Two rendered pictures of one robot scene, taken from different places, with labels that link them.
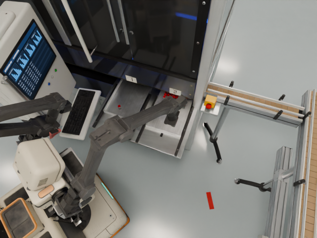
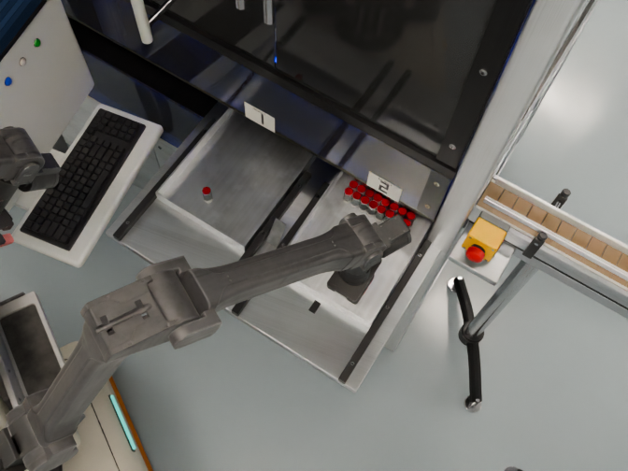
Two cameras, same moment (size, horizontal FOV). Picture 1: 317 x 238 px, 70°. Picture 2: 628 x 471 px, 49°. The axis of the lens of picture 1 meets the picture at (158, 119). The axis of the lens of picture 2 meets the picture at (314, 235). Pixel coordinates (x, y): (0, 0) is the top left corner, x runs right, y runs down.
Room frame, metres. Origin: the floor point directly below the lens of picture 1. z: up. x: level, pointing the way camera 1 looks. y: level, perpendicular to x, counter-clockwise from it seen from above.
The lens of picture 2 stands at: (0.13, -0.01, 2.37)
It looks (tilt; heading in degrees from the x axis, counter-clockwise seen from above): 65 degrees down; 2
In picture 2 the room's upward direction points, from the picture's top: 5 degrees clockwise
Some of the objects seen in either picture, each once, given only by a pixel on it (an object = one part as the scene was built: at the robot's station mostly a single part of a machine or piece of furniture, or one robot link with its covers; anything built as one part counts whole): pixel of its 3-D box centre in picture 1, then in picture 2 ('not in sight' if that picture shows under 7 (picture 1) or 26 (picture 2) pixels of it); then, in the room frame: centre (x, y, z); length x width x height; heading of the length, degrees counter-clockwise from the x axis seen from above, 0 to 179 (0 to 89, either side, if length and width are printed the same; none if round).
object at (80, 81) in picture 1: (83, 83); (115, 91); (1.28, 0.64, 0.73); 1.98 x 0.01 x 0.25; 65
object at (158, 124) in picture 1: (170, 111); (358, 239); (0.82, -0.09, 0.90); 0.34 x 0.26 x 0.04; 156
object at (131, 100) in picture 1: (129, 97); (240, 170); (0.97, 0.21, 0.90); 0.34 x 0.26 x 0.04; 155
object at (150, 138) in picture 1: (145, 114); (282, 231); (0.83, 0.09, 0.87); 0.70 x 0.48 x 0.02; 65
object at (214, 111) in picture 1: (211, 106); (484, 249); (0.86, -0.40, 0.87); 0.14 x 0.13 x 0.02; 155
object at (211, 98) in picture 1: (210, 100); (485, 236); (0.82, -0.37, 0.99); 0.08 x 0.07 x 0.07; 155
